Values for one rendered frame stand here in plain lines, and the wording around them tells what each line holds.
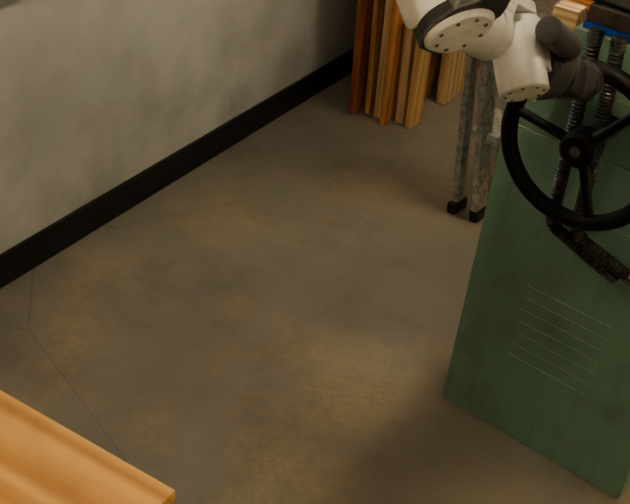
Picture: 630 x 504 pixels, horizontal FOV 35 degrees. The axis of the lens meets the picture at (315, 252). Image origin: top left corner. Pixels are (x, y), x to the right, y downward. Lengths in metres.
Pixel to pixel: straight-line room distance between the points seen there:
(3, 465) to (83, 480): 0.11
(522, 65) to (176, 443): 1.18
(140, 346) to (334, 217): 0.77
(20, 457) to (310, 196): 1.71
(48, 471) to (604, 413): 1.16
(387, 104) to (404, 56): 0.17
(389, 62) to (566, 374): 1.50
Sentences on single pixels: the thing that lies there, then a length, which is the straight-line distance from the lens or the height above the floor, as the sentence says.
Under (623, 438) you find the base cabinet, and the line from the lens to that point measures 2.12.
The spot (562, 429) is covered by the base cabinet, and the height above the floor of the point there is 0.10.
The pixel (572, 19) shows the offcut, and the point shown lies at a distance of 1.82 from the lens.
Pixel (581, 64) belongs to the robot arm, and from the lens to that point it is 1.45.
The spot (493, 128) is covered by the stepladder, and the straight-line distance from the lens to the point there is 2.88.
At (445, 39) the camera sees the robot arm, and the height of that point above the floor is 1.14.
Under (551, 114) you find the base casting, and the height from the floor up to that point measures 0.75.
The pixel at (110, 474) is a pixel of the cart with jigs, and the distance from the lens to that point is 1.37.
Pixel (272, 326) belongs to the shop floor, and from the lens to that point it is 2.43.
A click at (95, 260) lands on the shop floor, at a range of 2.63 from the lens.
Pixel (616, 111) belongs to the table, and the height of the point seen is 0.85.
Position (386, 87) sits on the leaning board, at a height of 0.14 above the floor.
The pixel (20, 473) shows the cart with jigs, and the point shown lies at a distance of 1.38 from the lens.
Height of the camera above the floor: 1.54
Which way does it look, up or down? 35 degrees down
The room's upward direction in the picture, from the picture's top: 7 degrees clockwise
